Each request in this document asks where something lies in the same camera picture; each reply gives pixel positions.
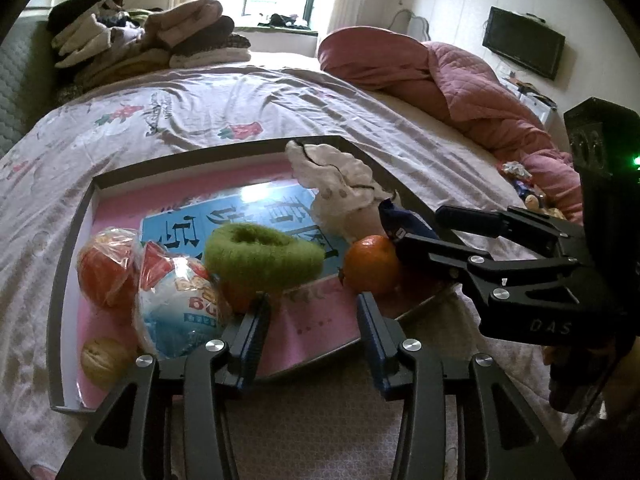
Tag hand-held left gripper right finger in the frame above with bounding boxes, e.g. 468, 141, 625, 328
355, 291, 578, 480

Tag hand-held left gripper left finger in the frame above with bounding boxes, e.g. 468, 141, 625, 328
54, 291, 274, 480

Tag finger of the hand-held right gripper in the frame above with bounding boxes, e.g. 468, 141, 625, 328
394, 232, 587, 312
435, 205, 587, 262

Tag blue snack packet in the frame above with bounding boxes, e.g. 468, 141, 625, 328
378, 200, 441, 242

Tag green fuzzy ring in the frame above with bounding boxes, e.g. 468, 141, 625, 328
205, 224, 323, 293

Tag blue and white ball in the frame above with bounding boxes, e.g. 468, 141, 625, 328
132, 241, 233, 361

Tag white patterned cloth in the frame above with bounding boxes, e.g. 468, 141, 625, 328
285, 140, 396, 241

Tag walnut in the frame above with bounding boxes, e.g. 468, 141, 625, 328
80, 338, 138, 390

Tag orange ball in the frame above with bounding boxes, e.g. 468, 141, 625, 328
76, 227, 143, 311

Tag grey cardboard box tray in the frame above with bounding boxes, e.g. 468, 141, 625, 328
46, 135, 463, 413

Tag small colourful toys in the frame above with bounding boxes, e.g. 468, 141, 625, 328
497, 160, 551, 211

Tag white plastic drawer cabinet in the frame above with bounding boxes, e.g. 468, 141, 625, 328
500, 62, 558, 128

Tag pink quilt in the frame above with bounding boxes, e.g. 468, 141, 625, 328
317, 27, 583, 221

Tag white ornate chair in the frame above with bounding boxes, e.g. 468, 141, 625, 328
390, 9, 431, 43

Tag dark clothing on windowsill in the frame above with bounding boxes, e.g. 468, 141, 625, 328
267, 12, 311, 28

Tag pile of folded clothes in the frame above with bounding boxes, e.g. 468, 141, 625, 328
47, 0, 253, 91

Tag grey quilted headboard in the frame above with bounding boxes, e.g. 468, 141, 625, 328
0, 22, 61, 161

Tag black wall television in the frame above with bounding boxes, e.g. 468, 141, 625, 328
482, 6, 566, 81

